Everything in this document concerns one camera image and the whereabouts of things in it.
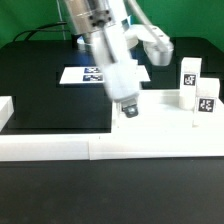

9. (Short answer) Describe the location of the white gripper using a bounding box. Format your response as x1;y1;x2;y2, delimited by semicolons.
91;25;140;118

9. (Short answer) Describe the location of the white square tabletop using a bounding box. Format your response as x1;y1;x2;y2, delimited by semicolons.
111;90;224;133

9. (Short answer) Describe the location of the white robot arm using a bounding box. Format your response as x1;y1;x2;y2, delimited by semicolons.
59;0;140;118

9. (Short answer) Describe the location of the white base AprilTag sheet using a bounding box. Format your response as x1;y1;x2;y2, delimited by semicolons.
59;65;150;85

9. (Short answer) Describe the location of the white U-shaped obstacle fence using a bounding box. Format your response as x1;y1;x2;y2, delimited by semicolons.
0;96;224;161

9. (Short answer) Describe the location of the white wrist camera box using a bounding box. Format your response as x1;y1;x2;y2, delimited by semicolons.
130;24;174;66

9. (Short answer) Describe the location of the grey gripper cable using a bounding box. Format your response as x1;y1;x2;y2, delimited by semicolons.
124;0;173;51

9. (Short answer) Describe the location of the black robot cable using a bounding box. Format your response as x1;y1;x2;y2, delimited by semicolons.
12;20;69;42

